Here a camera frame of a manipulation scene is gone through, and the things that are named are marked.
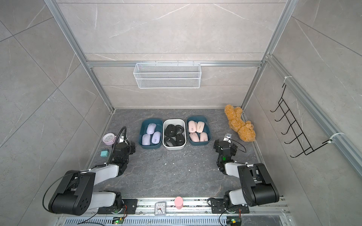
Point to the black wire hook rack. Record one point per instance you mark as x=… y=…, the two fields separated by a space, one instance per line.
x=294 y=128

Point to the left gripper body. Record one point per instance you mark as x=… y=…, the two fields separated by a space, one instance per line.
x=131 y=150

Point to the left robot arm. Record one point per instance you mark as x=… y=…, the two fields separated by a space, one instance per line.
x=75 y=193

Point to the teal storage box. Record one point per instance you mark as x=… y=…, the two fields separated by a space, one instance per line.
x=143 y=129
x=206 y=129

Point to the left teal storage box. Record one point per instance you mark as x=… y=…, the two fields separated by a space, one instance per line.
x=143 y=129

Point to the white wire mesh basket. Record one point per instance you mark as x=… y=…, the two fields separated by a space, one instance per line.
x=168 y=75

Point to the purple round alarm clock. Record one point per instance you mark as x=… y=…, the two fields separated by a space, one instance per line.
x=109 y=139

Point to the green circuit board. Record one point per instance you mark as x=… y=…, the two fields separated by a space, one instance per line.
x=117 y=220
x=233 y=222

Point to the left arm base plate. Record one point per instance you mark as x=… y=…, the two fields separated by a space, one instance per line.
x=129 y=205

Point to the right teal storage box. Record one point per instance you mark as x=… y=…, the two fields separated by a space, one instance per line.
x=206 y=129

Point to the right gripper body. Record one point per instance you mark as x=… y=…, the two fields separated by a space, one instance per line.
x=218 y=145

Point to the black mouse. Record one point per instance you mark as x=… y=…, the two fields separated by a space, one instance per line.
x=180 y=140
x=179 y=129
x=170 y=142
x=170 y=130

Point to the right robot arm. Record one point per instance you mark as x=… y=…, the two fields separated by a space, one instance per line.
x=257 y=186

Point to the white square desk clock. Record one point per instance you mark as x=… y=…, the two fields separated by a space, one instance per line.
x=160 y=209

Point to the white storage box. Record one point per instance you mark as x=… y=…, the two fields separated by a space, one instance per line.
x=174 y=122

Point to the left green circuit board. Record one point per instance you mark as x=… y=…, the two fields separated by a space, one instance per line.
x=117 y=220

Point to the brown teddy bear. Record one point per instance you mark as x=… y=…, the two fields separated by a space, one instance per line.
x=244 y=129

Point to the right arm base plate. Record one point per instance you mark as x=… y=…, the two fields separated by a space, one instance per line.
x=219 y=206

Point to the right green circuit board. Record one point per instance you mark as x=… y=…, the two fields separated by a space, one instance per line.
x=233 y=222

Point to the small teal cube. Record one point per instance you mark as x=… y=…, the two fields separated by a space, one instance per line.
x=104 y=153

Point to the pink mouse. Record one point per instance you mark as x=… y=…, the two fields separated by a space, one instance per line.
x=203 y=137
x=192 y=126
x=194 y=137
x=200 y=126

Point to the purple mouse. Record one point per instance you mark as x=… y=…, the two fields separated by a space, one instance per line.
x=156 y=137
x=146 y=140
x=151 y=128

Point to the pink cylinder cup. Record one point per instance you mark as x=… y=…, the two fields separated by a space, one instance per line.
x=178 y=202

